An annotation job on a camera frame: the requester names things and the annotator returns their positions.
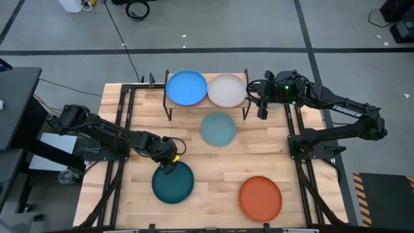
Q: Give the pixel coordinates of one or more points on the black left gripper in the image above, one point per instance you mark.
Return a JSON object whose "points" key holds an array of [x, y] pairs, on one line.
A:
{"points": [[163, 150]]}

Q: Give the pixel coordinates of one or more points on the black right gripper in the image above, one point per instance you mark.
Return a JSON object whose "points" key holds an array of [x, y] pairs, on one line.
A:
{"points": [[280, 89]]}

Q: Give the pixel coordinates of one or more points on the dark teal plate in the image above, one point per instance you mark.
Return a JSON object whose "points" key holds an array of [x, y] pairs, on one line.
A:
{"points": [[173, 186]]}

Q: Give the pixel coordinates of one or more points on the grey plate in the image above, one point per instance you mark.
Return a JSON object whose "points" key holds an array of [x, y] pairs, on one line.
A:
{"points": [[227, 90]]}

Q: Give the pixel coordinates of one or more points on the light teal plate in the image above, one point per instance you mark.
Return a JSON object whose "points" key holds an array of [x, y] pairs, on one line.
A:
{"points": [[218, 128]]}

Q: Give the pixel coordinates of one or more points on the blue plate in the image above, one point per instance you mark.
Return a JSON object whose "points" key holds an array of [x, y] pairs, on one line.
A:
{"points": [[186, 87]]}

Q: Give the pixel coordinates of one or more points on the orange plate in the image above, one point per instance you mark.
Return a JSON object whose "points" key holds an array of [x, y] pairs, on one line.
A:
{"points": [[260, 198]]}

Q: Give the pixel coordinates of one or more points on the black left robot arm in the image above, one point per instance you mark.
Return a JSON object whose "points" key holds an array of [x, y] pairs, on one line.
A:
{"points": [[97, 126]]}

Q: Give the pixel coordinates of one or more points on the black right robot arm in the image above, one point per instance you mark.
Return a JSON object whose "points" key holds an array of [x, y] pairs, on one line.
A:
{"points": [[347, 111]]}

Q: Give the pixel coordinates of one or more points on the yellow gripper tag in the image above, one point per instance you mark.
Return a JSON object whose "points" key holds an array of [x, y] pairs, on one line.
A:
{"points": [[176, 158]]}

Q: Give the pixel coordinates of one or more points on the clear plastic cup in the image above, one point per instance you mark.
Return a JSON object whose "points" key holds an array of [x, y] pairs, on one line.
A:
{"points": [[66, 176]]}

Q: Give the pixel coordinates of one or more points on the white panel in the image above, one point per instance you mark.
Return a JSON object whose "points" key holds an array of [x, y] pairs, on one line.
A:
{"points": [[43, 165]]}

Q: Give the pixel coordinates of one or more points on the black equipment case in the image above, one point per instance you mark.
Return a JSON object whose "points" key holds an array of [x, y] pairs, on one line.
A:
{"points": [[402, 30], [396, 9]]}

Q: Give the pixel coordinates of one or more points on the hazard-striped black floor mat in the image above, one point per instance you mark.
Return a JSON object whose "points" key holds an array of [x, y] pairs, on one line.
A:
{"points": [[385, 200]]}

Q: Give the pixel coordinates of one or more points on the black desk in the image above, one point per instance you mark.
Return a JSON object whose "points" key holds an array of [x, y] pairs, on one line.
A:
{"points": [[19, 97]]}

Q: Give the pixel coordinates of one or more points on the white container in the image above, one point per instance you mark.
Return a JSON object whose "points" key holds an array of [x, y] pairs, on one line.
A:
{"points": [[69, 4]]}

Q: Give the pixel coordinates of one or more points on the wooden shelf with black frame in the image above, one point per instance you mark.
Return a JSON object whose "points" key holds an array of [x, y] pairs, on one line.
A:
{"points": [[207, 104]]}

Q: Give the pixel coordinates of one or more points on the black aluminium table frame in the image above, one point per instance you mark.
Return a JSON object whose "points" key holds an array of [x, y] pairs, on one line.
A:
{"points": [[142, 86]]}

